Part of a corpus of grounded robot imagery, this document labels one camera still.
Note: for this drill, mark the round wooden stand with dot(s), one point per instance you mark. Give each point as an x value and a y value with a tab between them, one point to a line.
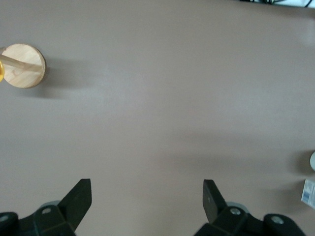
24	66

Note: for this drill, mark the blue white milk carton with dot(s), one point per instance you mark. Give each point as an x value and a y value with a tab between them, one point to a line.
308	193

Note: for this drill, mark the yellow object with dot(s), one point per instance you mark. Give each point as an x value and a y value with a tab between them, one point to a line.
1	72

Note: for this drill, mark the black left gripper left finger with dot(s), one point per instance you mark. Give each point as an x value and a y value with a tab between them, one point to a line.
73	201

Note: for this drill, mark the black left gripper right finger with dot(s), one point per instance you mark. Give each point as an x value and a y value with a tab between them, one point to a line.
212	201

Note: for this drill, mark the grey cup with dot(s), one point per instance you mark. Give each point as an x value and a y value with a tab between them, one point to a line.
313	161

